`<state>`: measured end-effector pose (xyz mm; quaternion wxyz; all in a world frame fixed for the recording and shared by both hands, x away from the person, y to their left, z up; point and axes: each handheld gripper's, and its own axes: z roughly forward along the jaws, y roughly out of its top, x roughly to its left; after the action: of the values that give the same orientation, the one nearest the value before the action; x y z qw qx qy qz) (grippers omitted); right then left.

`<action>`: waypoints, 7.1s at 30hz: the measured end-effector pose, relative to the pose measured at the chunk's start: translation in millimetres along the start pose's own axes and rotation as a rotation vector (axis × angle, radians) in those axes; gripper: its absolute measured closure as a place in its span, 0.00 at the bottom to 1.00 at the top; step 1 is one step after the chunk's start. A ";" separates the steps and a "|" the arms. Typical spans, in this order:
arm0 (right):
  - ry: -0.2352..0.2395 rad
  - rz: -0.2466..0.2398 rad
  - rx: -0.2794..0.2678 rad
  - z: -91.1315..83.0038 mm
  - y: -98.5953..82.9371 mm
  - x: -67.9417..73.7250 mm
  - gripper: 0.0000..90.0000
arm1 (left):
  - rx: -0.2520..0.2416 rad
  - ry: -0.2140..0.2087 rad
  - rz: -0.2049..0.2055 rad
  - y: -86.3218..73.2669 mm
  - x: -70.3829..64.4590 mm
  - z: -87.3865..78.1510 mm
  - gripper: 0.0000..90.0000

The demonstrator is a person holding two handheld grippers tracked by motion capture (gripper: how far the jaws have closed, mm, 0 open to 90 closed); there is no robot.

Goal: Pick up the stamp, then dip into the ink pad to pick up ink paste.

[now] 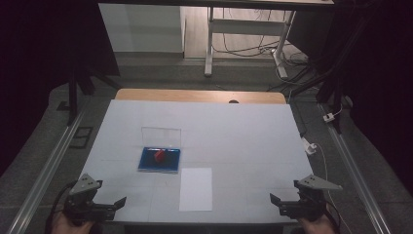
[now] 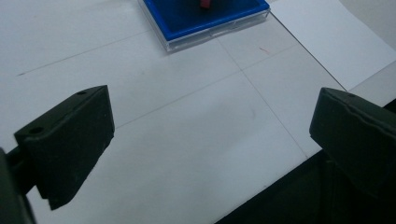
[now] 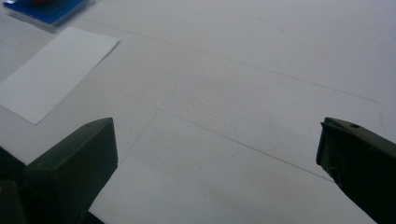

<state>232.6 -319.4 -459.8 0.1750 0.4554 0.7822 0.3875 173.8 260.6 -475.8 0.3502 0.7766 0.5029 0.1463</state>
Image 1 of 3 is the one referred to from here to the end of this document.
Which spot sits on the person's left hand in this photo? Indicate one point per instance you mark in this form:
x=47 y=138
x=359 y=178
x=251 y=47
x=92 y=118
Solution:
x=69 y=226

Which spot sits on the white power adapter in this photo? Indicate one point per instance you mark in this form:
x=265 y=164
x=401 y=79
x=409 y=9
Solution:
x=308 y=146

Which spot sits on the black curtain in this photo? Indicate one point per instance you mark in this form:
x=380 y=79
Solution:
x=383 y=81
x=39 y=65

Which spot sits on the white desk frame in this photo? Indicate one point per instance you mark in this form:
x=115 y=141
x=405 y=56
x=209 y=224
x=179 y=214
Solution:
x=246 y=27

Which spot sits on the red stamp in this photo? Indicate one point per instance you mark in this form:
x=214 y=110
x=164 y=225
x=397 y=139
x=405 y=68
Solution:
x=159 y=155

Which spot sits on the aluminium floor rail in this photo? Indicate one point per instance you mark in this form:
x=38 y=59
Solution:
x=354 y=169
x=48 y=169

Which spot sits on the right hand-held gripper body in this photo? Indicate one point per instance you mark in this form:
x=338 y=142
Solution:
x=308 y=198

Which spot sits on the small white plug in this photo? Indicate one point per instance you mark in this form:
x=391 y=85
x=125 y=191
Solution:
x=328 y=117

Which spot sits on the black metal stand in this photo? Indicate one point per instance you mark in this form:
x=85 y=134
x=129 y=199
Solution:
x=331 y=91
x=73 y=94

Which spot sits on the large white table cover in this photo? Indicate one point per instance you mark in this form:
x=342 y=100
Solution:
x=246 y=146

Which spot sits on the small white paper sheet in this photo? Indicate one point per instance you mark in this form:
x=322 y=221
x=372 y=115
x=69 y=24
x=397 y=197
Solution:
x=196 y=189

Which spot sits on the person's right hand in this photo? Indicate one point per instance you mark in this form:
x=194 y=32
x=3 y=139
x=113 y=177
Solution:
x=316 y=226

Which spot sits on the blue case with clear lid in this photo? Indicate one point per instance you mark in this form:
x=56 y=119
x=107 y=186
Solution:
x=159 y=156

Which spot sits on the white partition panel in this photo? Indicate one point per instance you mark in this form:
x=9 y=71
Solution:
x=139 y=27

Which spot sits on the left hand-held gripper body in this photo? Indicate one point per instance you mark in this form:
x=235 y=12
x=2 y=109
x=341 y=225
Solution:
x=82 y=195

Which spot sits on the wooden table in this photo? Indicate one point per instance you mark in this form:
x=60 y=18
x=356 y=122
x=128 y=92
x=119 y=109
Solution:
x=195 y=96

